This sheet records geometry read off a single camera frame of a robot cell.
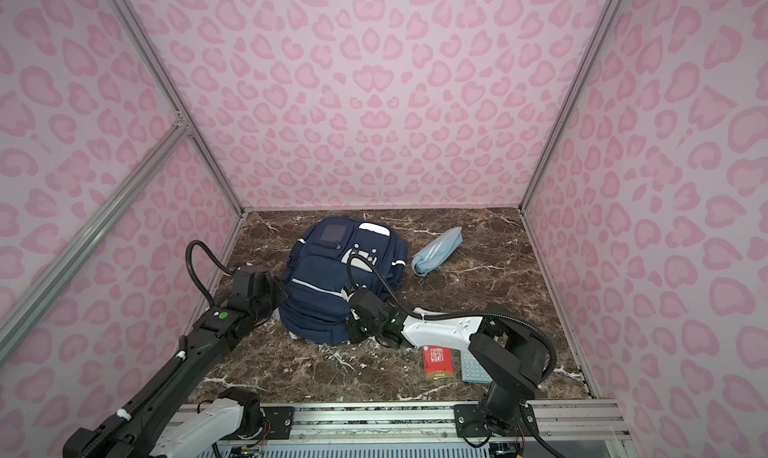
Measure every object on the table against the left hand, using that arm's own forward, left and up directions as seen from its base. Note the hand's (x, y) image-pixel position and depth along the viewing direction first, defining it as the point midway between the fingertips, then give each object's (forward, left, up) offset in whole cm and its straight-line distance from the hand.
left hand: (285, 282), depth 82 cm
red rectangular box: (-17, -41, -15) cm, 47 cm away
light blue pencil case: (+16, -42, -12) cm, 47 cm away
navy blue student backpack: (+13, -11, -8) cm, 19 cm away
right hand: (-9, -17, -8) cm, 21 cm away
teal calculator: (-20, -50, -14) cm, 56 cm away
